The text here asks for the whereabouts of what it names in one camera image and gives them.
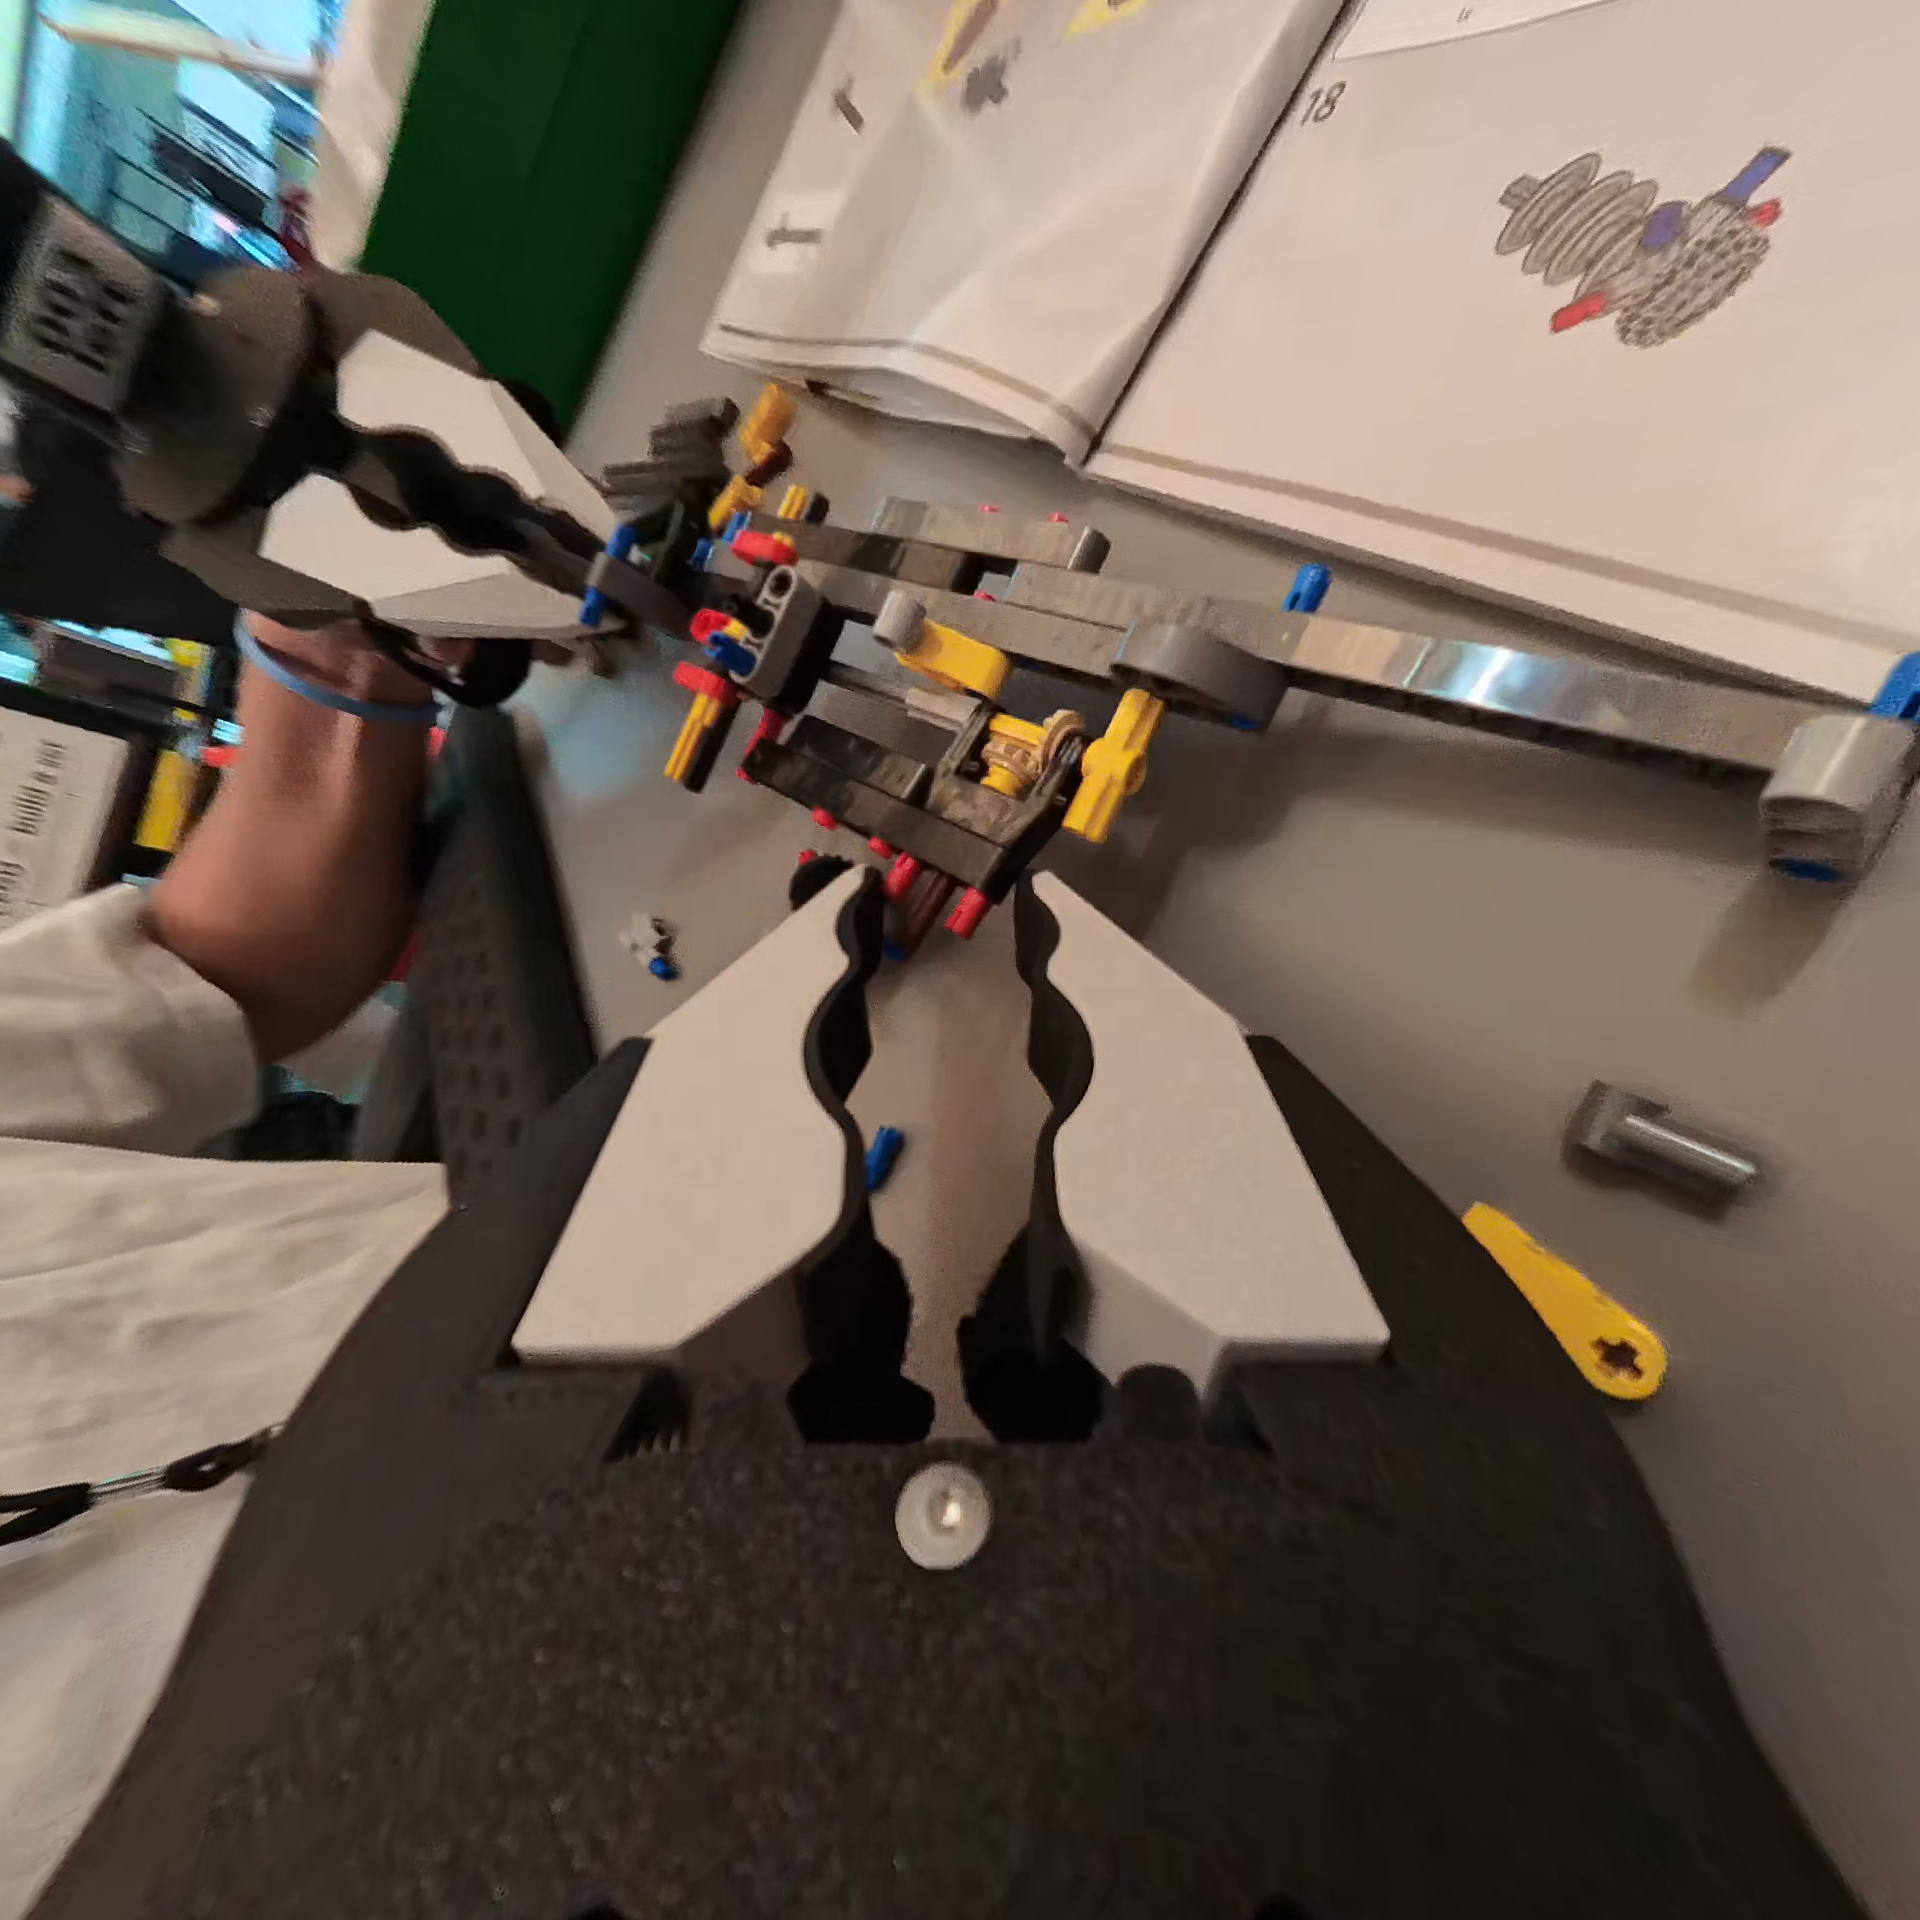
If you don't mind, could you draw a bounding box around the blue wristband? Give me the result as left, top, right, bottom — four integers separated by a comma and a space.
233, 614, 447, 733

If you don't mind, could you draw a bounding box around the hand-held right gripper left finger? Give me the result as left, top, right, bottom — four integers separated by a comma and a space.
510, 867, 939, 1446

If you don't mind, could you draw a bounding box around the dark grey lego connector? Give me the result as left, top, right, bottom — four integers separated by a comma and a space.
1564, 1080, 1759, 1202

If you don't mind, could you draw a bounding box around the open instruction booklet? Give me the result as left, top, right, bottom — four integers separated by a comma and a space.
702, 0, 1920, 707

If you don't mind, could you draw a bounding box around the long dark lego chassis assembly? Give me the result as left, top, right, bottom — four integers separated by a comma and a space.
579, 495, 1920, 940

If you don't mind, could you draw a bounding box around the person's left forearm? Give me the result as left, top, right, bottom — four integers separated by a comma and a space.
142, 660, 437, 1058

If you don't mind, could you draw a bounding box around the green plastic bin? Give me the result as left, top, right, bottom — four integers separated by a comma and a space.
359, 0, 746, 436

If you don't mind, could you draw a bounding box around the black lanyard with badge reel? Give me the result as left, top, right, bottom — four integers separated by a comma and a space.
0, 1426, 287, 1551

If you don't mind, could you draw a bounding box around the white sign with black pattern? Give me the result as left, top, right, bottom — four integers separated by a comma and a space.
0, 702, 149, 922

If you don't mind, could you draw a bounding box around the yellow lego liftarm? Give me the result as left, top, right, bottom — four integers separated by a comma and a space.
1462, 1201, 1670, 1404

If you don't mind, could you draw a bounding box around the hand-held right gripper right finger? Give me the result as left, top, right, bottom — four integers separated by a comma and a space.
958, 869, 1392, 1446

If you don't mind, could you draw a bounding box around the white t-shirt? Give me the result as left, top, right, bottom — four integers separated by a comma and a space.
0, 886, 451, 1920

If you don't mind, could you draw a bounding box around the small pile of lego beams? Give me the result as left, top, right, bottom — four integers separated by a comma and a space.
598, 383, 801, 518

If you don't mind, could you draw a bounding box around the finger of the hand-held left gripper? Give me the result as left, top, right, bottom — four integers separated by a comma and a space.
259, 477, 625, 646
333, 330, 625, 591

